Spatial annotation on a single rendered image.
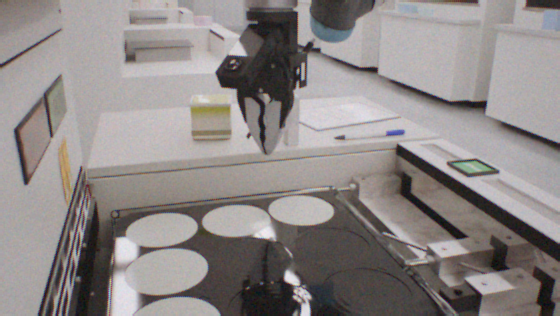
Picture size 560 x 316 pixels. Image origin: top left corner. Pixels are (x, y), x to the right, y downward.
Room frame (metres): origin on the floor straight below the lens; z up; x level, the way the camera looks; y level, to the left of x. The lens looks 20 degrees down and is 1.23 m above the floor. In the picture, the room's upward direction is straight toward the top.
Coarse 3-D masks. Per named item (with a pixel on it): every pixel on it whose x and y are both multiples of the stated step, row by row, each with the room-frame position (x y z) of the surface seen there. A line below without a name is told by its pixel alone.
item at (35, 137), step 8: (40, 112) 0.44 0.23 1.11; (32, 120) 0.40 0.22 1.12; (40, 120) 0.43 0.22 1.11; (24, 128) 0.37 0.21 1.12; (32, 128) 0.40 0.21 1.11; (40, 128) 0.43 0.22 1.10; (48, 128) 0.46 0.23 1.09; (24, 136) 0.37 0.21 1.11; (32, 136) 0.39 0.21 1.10; (40, 136) 0.42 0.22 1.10; (48, 136) 0.46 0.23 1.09; (24, 144) 0.36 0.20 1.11; (32, 144) 0.39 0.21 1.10; (40, 144) 0.42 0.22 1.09; (24, 152) 0.36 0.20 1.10; (32, 152) 0.38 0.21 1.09; (40, 152) 0.41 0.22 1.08; (32, 160) 0.38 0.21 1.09; (32, 168) 0.37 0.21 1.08
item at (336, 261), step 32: (320, 192) 0.73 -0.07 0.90; (128, 224) 0.62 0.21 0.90; (288, 224) 0.62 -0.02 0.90; (320, 224) 0.62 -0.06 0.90; (352, 224) 0.62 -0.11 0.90; (128, 256) 0.53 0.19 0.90; (224, 256) 0.53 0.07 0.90; (256, 256) 0.53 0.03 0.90; (288, 256) 0.53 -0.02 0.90; (320, 256) 0.53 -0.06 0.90; (352, 256) 0.53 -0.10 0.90; (384, 256) 0.53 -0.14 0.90; (128, 288) 0.46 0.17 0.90; (192, 288) 0.46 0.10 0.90; (224, 288) 0.46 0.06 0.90; (256, 288) 0.46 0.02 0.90; (288, 288) 0.46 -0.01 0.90; (320, 288) 0.46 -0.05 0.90; (352, 288) 0.46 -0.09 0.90; (384, 288) 0.46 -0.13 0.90; (416, 288) 0.46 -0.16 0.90
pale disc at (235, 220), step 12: (216, 216) 0.64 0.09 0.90; (228, 216) 0.64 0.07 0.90; (240, 216) 0.64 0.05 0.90; (252, 216) 0.64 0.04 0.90; (264, 216) 0.64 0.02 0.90; (216, 228) 0.61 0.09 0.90; (228, 228) 0.61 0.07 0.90; (240, 228) 0.61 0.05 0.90; (252, 228) 0.61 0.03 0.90; (264, 228) 0.61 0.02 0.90
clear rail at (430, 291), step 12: (336, 192) 0.73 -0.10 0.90; (360, 216) 0.64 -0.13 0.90; (372, 228) 0.60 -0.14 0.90; (384, 240) 0.57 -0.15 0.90; (396, 252) 0.54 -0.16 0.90; (408, 264) 0.51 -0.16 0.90; (420, 276) 0.48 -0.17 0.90; (432, 288) 0.46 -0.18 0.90; (432, 300) 0.44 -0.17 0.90; (444, 300) 0.44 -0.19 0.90; (444, 312) 0.42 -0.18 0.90; (456, 312) 0.41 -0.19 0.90
